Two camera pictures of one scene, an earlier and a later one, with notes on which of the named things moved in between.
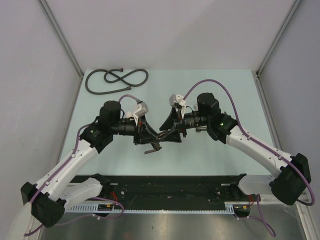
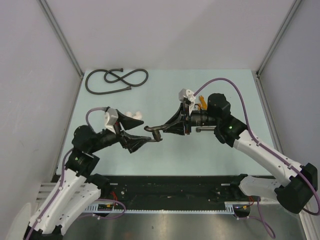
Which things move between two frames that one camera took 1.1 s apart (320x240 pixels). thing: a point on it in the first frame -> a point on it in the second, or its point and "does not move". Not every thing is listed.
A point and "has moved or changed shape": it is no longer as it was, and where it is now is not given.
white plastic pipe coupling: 129,114 does not move
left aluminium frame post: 67,46 does not move
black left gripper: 140,136 -> 133,142
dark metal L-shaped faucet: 198,130 does not move
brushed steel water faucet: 157,146 has moved or changed shape
